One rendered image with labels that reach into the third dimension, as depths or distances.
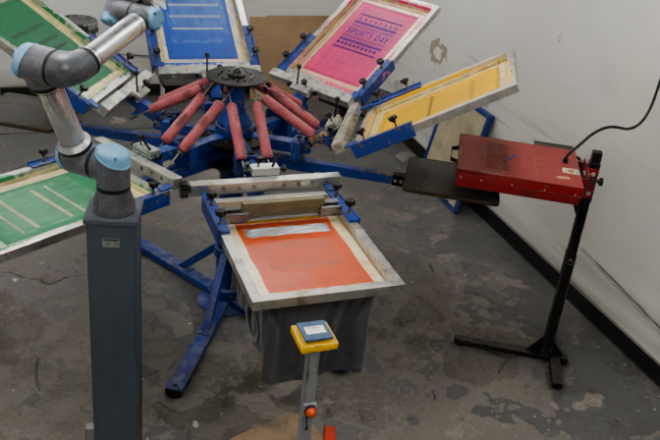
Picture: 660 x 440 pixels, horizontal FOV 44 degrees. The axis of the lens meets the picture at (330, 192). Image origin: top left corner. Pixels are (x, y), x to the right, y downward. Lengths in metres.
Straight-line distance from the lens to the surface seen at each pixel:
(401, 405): 4.08
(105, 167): 2.88
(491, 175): 3.82
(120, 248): 2.99
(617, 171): 4.71
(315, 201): 3.45
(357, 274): 3.15
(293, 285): 3.05
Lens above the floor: 2.60
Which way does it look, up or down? 26 degrees down
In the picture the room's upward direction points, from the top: 6 degrees clockwise
